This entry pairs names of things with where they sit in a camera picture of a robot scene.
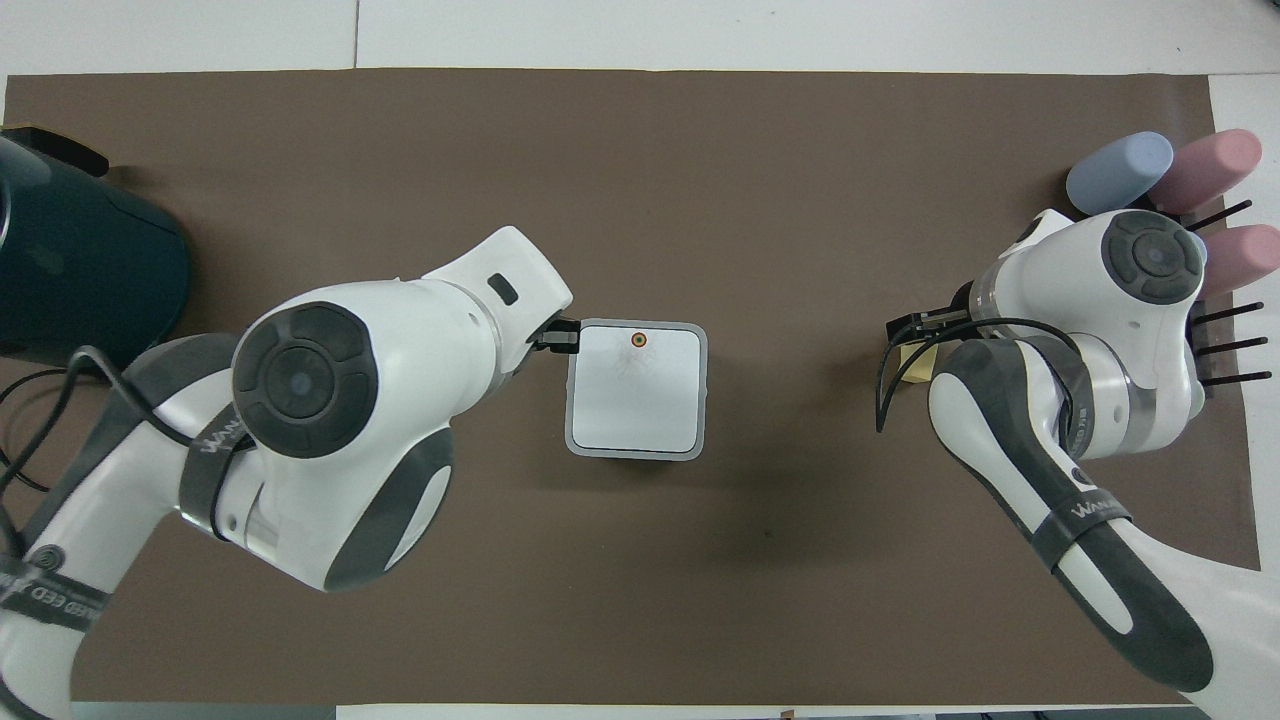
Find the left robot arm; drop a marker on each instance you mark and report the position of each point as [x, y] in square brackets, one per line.
[400, 380]

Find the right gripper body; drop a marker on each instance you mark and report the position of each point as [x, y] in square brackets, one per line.
[958, 308]

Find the dark teal round container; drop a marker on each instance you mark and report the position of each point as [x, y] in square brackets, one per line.
[80, 260]

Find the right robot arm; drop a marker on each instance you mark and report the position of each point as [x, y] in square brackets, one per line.
[1120, 320]

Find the black peg rack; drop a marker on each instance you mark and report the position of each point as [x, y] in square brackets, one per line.
[1232, 345]

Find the blue foam cylinder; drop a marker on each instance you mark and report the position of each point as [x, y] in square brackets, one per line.
[1120, 172]

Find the white square bin grey rim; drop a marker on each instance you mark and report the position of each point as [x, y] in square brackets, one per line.
[636, 392]

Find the pink foam cylinder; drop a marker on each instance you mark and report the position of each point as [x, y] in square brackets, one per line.
[1212, 168]
[1245, 258]

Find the yellow paper scrap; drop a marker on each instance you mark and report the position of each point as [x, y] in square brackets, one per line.
[918, 362]

